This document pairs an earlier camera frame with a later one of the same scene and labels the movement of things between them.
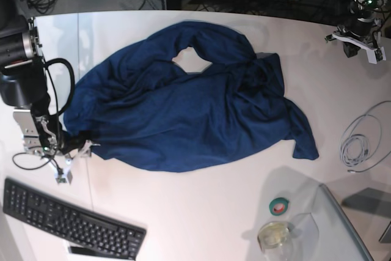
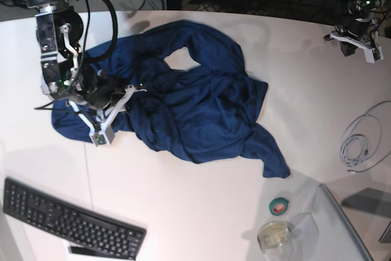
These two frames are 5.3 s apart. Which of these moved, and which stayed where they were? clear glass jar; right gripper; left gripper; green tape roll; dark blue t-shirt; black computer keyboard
Moved: dark blue t-shirt; left gripper
Stayed: clear glass jar; green tape roll; right gripper; black computer keyboard
